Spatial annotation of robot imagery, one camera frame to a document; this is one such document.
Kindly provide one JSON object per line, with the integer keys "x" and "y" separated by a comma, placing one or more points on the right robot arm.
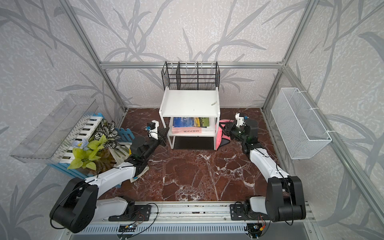
{"x": 284, "y": 200}

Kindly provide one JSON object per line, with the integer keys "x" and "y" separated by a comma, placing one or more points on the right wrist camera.
{"x": 240, "y": 119}

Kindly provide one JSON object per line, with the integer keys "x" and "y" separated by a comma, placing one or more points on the blue white picket crate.
{"x": 122, "y": 150}

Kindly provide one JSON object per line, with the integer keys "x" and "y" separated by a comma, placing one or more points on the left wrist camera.
{"x": 152, "y": 129}

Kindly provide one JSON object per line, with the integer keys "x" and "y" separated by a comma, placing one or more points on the black wire organizer basket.
{"x": 191, "y": 76}

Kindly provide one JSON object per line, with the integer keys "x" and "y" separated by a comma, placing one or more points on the striped leaf plant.
{"x": 107, "y": 134}

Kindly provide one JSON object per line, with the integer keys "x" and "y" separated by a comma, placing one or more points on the white two-tier bookshelf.
{"x": 191, "y": 103}

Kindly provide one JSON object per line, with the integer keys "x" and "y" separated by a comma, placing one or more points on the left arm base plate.
{"x": 133, "y": 213}

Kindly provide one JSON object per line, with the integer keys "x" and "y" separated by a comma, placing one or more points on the white wire mesh basket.
{"x": 301, "y": 130}

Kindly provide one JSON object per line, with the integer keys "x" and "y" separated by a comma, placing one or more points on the pink book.
{"x": 186, "y": 130}

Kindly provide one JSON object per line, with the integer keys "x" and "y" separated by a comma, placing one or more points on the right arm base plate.
{"x": 238, "y": 212}

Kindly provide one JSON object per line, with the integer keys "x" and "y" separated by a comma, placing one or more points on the aluminium mounting rail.
{"x": 184, "y": 213}

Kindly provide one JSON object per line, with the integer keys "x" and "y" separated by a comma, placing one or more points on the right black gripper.
{"x": 231, "y": 126}

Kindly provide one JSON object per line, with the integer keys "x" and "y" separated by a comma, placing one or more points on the pink fluffy cloth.
{"x": 222, "y": 139}

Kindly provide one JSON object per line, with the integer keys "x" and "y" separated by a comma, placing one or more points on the green artificial plant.
{"x": 86, "y": 153}

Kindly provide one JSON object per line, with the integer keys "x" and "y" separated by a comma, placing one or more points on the clear plastic bin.
{"x": 51, "y": 139}

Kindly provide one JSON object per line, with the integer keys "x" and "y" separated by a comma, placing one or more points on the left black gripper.
{"x": 161, "y": 139}

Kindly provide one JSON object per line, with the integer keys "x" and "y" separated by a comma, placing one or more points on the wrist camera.
{"x": 240, "y": 119}
{"x": 152, "y": 129}

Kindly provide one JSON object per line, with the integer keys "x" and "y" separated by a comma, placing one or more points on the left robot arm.
{"x": 80, "y": 204}

